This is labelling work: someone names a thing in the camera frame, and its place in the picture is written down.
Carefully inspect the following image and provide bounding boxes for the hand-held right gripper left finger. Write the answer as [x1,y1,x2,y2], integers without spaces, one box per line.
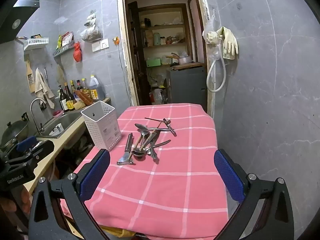
[28,149,112,240]

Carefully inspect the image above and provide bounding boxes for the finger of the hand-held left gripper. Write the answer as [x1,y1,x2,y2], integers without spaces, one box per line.
[15,136,38,153]
[5,140,55,168]

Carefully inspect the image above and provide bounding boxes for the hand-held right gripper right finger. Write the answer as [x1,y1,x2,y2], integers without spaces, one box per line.
[214,149,295,240]

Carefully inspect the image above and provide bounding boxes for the metal peeler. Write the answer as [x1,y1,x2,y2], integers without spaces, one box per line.
[117,133,135,165]

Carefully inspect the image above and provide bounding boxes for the white perforated utensil holder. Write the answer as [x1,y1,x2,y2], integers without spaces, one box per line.
[80,100,122,152]

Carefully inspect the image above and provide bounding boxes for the small metal utensil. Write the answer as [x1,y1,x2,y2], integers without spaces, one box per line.
[162,118,177,137]

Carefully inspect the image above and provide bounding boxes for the person's left hand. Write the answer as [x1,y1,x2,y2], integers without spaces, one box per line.
[0,187,32,230]

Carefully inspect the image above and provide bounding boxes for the beige kitchen counter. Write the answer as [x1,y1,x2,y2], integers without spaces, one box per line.
[22,97,112,195]

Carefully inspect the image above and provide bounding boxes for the wok with lid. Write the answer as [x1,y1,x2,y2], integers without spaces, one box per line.
[0,120,30,152]

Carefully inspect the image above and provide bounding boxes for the metal faucet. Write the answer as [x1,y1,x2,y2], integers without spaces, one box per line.
[30,97,48,136]

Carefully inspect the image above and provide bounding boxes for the steel sink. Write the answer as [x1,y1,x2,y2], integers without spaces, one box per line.
[36,111,84,140]

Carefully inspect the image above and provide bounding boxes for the dark pump bottle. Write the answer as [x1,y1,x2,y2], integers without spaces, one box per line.
[58,85,69,112]

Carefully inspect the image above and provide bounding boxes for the yellow-label sauce bottle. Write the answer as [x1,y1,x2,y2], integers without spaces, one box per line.
[64,82,77,110]

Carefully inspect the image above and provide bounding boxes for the beige dishcloth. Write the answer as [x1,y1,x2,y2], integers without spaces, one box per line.
[34,67,55,109]

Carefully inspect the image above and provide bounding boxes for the orange snack package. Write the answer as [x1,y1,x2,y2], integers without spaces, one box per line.
[74,90,94,107]

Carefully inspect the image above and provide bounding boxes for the hanging wooden cutting board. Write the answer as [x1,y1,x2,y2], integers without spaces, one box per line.
[24,54,36,94]

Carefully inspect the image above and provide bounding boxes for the pink plaid tablecloth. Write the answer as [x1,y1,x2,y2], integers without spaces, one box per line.
[60,102,230,239]

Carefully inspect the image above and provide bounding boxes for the large cooking oil jug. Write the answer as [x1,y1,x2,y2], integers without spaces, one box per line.
[88,74,106,101]

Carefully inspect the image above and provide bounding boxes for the grey cabinet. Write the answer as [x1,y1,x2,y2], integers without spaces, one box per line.
[166,66,208,111]

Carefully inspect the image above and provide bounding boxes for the red and white plastic bag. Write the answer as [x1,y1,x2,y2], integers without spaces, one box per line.
[149,88,163,105]

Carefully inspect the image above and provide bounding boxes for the red packet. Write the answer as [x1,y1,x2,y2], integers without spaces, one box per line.
[61,31,74,47]

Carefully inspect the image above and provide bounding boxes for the small white saucepan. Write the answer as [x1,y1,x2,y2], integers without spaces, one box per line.
[166,52,193,65]

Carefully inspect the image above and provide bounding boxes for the black range hood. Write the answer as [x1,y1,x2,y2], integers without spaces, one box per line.
[0,0,41,44]

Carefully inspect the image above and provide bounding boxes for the green box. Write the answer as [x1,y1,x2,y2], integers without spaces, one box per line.
[146,58,162,68]

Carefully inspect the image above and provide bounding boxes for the dark wooden door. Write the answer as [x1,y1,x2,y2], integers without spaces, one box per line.
[127,1,148,105]

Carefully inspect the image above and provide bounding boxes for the hanging clear plastic bags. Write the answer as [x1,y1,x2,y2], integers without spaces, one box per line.
[79,10,103,43]

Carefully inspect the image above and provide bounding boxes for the cream rubber gloves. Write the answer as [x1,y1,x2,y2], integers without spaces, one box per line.
[202,26,239,60]

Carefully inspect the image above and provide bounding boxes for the wooden shelf unit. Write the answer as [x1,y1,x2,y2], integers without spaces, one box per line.
[138,4,193,105]

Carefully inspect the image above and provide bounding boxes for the white hose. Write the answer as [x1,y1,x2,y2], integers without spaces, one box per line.
[206,52,227,93]

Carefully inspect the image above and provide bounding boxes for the grey wall shelf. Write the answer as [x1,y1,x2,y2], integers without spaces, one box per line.
[52,40,75,58]

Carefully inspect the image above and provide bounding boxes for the white wall rack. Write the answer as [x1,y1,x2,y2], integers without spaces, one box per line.
[23,37,49,51]

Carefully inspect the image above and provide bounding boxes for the white wall socket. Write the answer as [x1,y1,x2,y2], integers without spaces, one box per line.
[91,38,110,53]

